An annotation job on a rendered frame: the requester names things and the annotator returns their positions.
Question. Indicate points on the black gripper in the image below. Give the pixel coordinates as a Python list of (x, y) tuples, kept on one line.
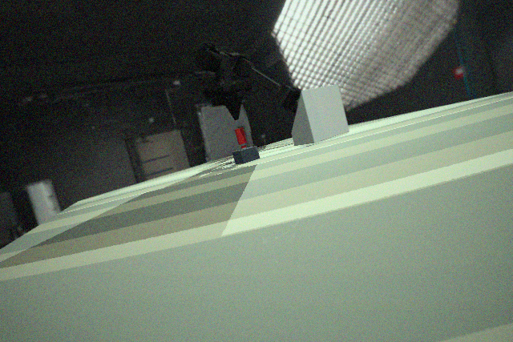
[(231, 98)]

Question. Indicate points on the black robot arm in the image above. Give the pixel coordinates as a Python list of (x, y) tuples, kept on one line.
[(208, 57)]

